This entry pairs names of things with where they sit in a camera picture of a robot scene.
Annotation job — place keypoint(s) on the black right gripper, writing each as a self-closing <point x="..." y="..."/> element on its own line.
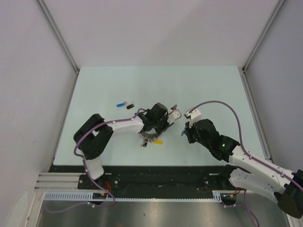
<point x="188" y="131"/>

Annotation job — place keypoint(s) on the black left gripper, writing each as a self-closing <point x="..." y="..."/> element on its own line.
<point x="166" y="125"/>

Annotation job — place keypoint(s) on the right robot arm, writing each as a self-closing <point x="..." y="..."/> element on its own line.
<point x="248" y="171"/>

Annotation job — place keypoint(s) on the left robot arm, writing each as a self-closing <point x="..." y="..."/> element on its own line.
<point x="94" y="135"/>

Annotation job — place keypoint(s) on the black key tag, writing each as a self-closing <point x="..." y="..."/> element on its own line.
<point x="130" y="106"/>

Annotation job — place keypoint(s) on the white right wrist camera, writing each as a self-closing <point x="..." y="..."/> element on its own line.
<point x="193" y="116"/>

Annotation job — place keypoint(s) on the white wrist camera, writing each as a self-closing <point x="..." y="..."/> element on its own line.
<point x="193" y="116"/>
<point x="174" y="114"/>

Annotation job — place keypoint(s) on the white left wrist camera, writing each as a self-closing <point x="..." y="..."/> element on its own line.
<point x="174" y="114"/>

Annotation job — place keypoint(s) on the white slotted cable duct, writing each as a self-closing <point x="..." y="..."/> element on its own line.
<point x="214" y="196"/>

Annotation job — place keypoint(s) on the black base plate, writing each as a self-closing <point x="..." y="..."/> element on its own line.
<point x="117" y="178"/>

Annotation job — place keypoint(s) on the aluminium rail profile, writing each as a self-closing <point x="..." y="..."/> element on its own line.
<point x="57" y="181"/>

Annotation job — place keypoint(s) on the right aluminium frame post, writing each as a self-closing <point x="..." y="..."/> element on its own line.
<point x="265" y="31"/>

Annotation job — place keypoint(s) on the aluminium frame post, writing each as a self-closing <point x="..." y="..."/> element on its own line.
<point x="57" y="34"/>
<point x="265" y="31"/>

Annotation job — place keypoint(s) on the left aluminium frame post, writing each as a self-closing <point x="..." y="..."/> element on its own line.
<point x="57" y="34"/>

